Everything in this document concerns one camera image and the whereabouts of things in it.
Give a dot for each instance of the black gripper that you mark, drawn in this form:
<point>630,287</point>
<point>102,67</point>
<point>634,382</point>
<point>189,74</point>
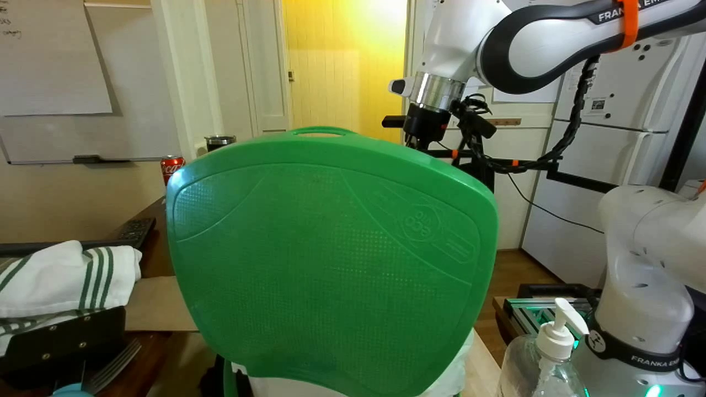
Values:
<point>425,128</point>

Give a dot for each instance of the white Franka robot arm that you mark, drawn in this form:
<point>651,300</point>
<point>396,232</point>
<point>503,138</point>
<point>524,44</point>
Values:
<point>455,37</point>

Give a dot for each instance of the large green plastic bin lid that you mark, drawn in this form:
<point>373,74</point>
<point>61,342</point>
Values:
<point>332,256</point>

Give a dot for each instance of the clear pump sanitizer bottle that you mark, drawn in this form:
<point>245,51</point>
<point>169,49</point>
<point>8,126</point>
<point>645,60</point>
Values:
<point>553,345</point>

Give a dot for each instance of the white refrigerator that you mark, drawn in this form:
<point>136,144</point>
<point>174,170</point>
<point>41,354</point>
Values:
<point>587,146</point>

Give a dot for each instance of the white door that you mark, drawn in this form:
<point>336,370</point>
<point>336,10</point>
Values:
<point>262,67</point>

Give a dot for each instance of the dark cup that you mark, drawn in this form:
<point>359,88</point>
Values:
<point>219,142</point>

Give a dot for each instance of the red soda can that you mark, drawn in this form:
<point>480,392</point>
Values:
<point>171,169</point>

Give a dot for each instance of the large blank whiteboard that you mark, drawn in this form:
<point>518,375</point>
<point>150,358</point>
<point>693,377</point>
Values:
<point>140,88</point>

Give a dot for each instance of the flat black tray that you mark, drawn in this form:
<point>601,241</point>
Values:
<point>134,232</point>

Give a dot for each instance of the black whiteboard eraser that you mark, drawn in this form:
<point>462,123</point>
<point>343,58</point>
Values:
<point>101,159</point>

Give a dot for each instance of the small blank whiteboard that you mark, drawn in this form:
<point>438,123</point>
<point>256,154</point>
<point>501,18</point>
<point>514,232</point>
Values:
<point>52,58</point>

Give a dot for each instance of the white green striped towel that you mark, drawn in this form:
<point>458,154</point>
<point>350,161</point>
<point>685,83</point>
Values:
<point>52,284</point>

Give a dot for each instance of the black box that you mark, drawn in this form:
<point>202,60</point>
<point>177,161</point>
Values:
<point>58,342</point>

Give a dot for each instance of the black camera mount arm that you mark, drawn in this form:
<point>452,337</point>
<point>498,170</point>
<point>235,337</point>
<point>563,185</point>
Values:
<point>580,179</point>

